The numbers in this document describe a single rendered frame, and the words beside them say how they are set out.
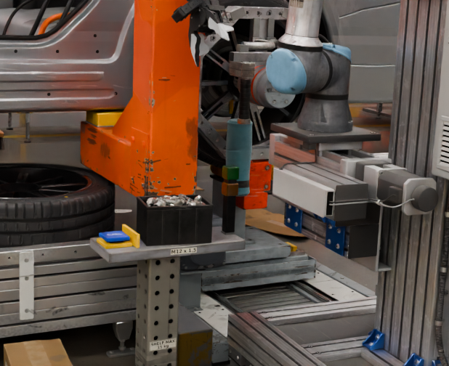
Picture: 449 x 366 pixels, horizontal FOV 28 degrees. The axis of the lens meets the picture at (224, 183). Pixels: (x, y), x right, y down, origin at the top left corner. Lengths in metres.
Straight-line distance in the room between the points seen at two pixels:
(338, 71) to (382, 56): 1.36
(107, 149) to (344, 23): 1.12
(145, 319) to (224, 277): 0.71
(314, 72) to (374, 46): 1.42
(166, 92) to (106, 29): 0.57
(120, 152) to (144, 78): 0.33
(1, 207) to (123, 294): 0.47
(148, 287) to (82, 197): 0.45
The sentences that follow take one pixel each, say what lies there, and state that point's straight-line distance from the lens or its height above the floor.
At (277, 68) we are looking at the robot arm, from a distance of 2.35.
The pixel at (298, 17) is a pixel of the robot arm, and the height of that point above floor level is 1.12.
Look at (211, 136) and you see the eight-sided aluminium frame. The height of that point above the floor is 0.67.
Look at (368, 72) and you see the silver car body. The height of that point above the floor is 0.87.
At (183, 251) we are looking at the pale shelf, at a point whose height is 0.43.
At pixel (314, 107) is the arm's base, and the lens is 2.46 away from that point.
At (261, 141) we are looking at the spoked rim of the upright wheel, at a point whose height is 0.62.
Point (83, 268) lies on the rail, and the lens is 2.88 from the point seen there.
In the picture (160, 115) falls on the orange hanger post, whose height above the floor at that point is 0.80.
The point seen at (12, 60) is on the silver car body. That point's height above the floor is 0.91.
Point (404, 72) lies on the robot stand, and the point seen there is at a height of 0.99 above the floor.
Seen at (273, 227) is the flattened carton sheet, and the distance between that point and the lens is 4.59.
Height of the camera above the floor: 1.19
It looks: 12 degrees down
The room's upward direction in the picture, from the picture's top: 2 degrees clockwise
